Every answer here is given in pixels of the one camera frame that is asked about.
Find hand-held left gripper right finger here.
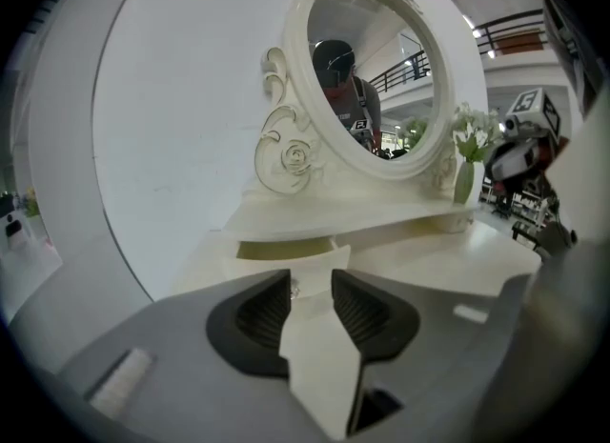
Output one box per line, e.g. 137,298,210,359
331,268,520,443

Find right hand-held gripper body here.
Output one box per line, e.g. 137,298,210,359
503,88,563,173

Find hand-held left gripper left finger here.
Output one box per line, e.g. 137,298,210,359
56,268,333,443

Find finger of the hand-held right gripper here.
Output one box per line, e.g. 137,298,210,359
488,141,538,162
485,158,542,182

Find cream vanity dressing table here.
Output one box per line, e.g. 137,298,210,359
169,45,544,438

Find cream wooden drawer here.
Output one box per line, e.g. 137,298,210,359
222,235,353,319
426,209,477,236

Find white flower bunch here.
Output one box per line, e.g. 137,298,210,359
449,100,505,164

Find green glass vase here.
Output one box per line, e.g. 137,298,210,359
452,158,477,206

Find person's grey printed t-shirt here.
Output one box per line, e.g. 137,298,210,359
540,0,610,121

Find black balcony railing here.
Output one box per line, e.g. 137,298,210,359
474,9,547,57

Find oval white-framed mirror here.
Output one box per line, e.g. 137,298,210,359
281,0,458,183

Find white and black barrel robot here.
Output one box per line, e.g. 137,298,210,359
0,195,30,254

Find yellow potted flowers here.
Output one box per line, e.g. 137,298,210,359
22,186,43,219

